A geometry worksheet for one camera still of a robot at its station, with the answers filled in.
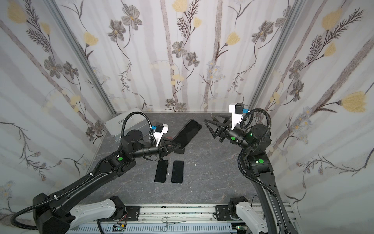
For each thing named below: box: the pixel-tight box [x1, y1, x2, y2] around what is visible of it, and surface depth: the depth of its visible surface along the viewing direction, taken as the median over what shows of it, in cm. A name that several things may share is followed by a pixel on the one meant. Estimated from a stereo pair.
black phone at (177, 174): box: [170, 160, 185, 183], surface depth 90 cm
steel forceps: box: [161, 216, 187, 233], surface depth 73 cm
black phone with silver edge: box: [154, 159, 169, 183], surface depth 90 cm
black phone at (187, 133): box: [171, 118, 203, 150], surface depth 61 cm
